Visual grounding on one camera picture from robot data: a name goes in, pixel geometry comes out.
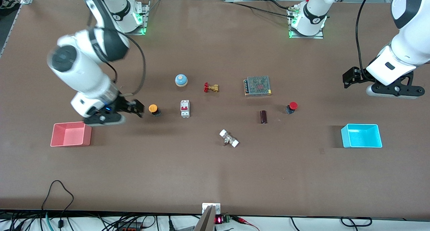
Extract cyan plastic bin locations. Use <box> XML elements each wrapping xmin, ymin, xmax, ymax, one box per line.
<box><xmin>341</xmin><ymin>124</ymin><xmax>383</xmax><ymax>148</ymax></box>

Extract pink plastic bin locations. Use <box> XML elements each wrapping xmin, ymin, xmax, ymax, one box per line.
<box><xmin>50</xmin><ymin>121</ymin><xmax>92</xmax><ymax>147</ymax></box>

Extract metal mesh power supply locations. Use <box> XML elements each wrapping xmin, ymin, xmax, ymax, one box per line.
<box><xmin>244</xmin><ymin>76</ymin><xmax>272</xmax><ymax>97</ymax></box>

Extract silver valve white caps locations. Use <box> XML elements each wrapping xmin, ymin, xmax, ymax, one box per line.
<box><xmin>219</xmin><ymin>129</ymin><xmax>239</xmax><ymax>148</ymax></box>

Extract red clip lead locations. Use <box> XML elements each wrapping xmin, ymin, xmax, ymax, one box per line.
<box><xmin>234</xmin><ymin>216</ymin><xmax>260</xmax><ymax>231</ymax></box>

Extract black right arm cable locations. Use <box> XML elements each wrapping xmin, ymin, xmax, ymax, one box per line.
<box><xmin>87</xmin><ymin>9</ymin><xmax>147</xmax><ymax>98</ymax></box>

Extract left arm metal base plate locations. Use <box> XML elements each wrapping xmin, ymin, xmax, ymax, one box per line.
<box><xmin>288</xmin><ymin>5</ymin><xmax>325</xmax><ymax>39</ymax></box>

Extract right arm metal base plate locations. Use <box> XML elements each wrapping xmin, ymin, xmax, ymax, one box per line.
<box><xmin>111</xmin><ymin>0</ymin><xmax>151</xmax><ymax>36</ymax></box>

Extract thin black looped cable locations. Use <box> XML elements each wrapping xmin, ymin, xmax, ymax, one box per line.
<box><xmin>42</xmin><ymin>180</ymin><xmax>74</xmax><ymax>229</ymax></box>

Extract black cable on table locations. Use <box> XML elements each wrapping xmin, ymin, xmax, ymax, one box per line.
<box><xmin>232</xmin><ymin>0</ymin><xmax>298</xmax><ymax>17</ymax></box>

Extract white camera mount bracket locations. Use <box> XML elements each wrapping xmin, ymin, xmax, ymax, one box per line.
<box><xmin>202</xmin><ymin>203</ymin><xmax>221</xmax><ymax>215</ymax></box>

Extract grey metal camera bar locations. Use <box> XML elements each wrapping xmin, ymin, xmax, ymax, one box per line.
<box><xmin>194</xmin><ymin>205</ymin><xmax>216</xmax><ymax>231</ymax></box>

